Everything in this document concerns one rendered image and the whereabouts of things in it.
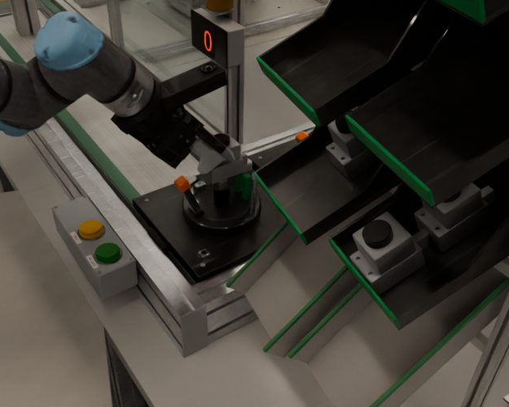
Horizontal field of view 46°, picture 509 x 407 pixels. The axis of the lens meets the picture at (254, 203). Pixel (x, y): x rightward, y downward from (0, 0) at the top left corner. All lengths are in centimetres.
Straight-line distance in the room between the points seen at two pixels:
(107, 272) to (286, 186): 37
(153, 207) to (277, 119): 57
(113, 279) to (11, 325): 19
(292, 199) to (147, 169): 59
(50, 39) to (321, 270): 46
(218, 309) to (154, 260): 14
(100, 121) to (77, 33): 71
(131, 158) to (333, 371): 71
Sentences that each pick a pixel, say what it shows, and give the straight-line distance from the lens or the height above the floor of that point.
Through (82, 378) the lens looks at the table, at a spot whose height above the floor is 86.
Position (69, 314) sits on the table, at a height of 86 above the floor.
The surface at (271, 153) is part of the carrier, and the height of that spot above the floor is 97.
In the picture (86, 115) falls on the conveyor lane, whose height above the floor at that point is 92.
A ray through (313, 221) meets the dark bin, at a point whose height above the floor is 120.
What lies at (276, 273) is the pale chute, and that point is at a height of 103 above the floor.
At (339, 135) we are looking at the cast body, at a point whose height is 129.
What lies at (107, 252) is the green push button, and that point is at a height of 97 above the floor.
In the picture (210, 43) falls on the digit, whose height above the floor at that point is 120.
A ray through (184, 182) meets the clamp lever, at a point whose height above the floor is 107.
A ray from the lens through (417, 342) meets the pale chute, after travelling 77.
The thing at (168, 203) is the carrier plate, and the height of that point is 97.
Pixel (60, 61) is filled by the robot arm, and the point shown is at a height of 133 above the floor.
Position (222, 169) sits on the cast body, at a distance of 100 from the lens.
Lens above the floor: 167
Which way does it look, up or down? 39 degrees down
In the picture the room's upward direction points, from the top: 2 degrees clockwise
